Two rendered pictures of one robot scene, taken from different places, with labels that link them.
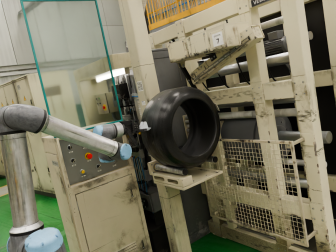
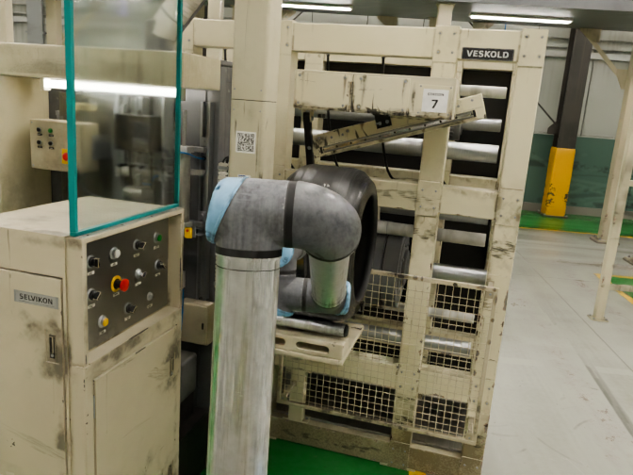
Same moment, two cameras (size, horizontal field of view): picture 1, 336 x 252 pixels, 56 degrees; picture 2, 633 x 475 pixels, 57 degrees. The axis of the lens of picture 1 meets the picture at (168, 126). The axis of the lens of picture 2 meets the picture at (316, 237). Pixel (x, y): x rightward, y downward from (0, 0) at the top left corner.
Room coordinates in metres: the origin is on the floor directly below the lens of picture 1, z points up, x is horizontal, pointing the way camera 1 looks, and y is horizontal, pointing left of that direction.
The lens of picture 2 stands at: (0.66, 1.26, 1.66)
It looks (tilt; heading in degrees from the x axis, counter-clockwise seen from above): 13 degrees down; 320
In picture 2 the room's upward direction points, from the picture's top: 4 degrees clockwise
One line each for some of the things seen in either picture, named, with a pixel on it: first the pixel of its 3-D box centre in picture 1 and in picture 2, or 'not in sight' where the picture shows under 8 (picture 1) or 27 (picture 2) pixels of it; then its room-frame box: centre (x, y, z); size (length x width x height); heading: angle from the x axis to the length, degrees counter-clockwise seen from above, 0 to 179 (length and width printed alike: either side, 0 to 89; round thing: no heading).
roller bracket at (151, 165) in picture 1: (170, 161); not in sight; (2.41, 0.03, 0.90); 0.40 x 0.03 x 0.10; 125
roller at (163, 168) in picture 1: (170, 169); (300, 322); (2.18, 0.04, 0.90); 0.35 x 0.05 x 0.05; 35
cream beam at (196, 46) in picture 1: (206, 44); (377, 94); (2.33, -0.38, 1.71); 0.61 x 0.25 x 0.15; 35
